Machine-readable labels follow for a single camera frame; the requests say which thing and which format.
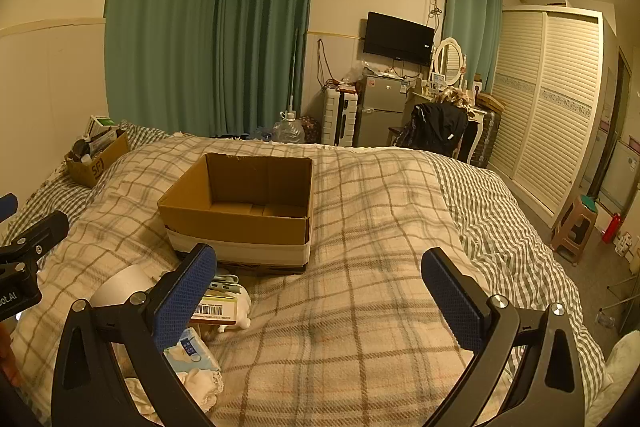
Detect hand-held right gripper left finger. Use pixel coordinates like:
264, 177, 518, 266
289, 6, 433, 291
51, 243, 218, 427

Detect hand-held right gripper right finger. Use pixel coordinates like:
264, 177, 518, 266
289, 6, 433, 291
421, 248, 586, 427

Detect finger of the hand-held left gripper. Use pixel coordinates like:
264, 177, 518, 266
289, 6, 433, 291
0, 210, 70, 283
0, 193, 19, 223

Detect brown barcode carton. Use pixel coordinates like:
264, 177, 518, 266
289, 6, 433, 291
189, 296, 242, 325

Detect blue white tissue pack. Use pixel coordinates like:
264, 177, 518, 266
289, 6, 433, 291
162, 327, 222, 375

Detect white paper roll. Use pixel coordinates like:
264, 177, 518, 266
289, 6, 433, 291
90, 264, 157, 308

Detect large cardboard box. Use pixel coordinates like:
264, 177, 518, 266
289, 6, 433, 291
157, 152, 314, 276

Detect person's left hand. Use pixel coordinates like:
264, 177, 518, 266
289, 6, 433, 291
0, 324, 21, 386

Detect pale green clip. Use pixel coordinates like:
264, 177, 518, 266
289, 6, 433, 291
209, 273, 241, 293

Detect small cardboard box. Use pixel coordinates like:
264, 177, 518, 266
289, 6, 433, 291
65, 129, 131, 188

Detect white lace cloth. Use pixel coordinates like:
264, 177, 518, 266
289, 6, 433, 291
122, 367, 225, 415

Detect green checked bed sheet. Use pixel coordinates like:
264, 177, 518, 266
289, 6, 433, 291
0, 121, 608, 358

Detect green white carton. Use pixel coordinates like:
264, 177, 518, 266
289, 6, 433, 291
86, 115, 122, 138

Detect brown plastic stool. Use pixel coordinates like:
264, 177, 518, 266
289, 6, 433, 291
551, 194, 599, 266

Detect white dressing table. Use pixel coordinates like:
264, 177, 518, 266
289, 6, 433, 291
457, 104, 490, 166

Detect black jacket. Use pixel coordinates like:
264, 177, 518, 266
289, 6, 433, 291
399, 103, 469, 156

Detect red fire extinguisher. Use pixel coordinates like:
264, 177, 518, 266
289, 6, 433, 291
601, 213, 624, 244

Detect brown suitcase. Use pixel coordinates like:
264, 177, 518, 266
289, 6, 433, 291
472, 93, 505, 168

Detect clear water jug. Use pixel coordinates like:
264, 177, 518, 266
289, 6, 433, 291
272, 109, 306, 144

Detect grey small fridge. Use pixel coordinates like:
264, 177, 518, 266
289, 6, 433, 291
355, 74, 418, 148

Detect blond curly wig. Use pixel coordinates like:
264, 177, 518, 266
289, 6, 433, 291
434, 88, 473, 108

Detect white louvred wardrobe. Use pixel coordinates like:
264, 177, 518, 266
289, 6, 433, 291
487, 4, 620, 229

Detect white ribbed suitcase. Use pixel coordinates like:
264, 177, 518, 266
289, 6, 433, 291
320, 88, 359, 146

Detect wide green curtain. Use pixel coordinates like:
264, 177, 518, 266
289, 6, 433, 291
104, 0, 227, 138

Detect white oval mirror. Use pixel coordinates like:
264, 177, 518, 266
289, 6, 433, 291
431, 37, 464, 88

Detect white pole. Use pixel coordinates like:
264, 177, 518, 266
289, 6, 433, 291
289, 29, 300, 114

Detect clear plastic bag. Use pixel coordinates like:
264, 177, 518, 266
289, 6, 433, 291
349, 59, 373, 84

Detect pleated green curtain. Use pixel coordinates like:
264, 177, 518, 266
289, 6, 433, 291
212, 0, 319, 140

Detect narrow green curtain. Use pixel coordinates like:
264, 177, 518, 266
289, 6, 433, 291
444, 0, 505, 94

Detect black wall television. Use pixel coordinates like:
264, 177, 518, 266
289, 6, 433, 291
362, 11, 436, 68

